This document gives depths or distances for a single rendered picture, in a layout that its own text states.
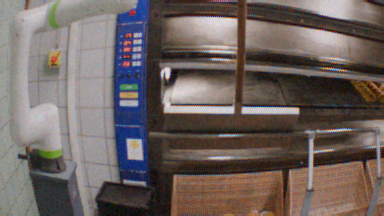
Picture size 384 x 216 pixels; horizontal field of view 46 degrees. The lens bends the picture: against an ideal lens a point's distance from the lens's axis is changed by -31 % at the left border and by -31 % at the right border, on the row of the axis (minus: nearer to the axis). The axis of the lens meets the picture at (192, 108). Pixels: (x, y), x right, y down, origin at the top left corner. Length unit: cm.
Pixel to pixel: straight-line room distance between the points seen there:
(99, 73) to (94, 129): 29
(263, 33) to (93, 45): 84
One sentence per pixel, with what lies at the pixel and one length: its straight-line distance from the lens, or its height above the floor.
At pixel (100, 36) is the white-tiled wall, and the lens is 292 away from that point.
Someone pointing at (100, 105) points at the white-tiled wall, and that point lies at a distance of 298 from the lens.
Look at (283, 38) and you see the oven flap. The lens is 288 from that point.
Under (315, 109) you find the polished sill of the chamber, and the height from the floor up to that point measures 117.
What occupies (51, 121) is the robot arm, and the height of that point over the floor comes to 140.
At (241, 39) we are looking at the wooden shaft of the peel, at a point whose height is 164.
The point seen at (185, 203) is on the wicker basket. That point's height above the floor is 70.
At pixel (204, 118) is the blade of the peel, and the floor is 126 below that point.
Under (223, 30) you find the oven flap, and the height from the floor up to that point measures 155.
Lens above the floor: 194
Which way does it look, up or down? 15 degrees down
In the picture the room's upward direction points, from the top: straight up
